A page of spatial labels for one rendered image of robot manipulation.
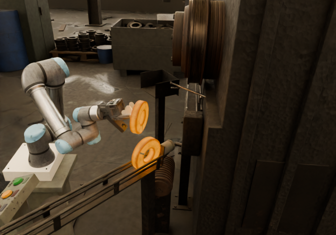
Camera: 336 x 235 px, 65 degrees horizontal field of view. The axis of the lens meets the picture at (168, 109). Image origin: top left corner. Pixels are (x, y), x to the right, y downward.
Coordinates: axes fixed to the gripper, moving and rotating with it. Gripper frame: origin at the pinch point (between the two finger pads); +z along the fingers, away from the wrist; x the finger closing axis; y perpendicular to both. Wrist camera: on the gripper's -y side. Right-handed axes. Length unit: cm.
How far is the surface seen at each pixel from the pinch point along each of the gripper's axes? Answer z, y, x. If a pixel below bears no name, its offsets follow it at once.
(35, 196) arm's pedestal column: -84, -47, -8
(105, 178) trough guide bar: -7.5, -14.2, -28.4
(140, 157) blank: 3.5, -13.2, -16.3
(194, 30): 27.8, 29.2, 20.1
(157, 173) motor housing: 1.1, -33.0, -2.6
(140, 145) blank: 4.3, -8.4, -14.3
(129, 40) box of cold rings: -124, 0, 248
